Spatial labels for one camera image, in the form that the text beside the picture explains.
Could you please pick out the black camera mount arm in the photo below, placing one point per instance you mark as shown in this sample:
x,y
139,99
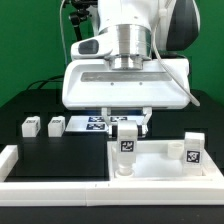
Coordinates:
x,y
81,14

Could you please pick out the white square tabletop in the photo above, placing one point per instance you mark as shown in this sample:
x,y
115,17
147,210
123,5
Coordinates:
x,y
162,161

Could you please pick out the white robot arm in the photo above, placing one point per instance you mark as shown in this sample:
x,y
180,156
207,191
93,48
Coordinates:
x,y
138,31

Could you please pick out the white U-shaped fence wall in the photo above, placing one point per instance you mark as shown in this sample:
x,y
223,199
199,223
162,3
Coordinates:
x,y
103,193

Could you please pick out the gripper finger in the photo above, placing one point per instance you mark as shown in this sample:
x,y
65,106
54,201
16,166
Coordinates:
x,y
143,127
111,127

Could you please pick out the white marker plate with tags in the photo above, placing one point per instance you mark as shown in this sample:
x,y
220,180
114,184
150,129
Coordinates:
x,y
86,124

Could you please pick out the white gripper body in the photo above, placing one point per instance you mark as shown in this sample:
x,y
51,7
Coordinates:
x,y
90,82

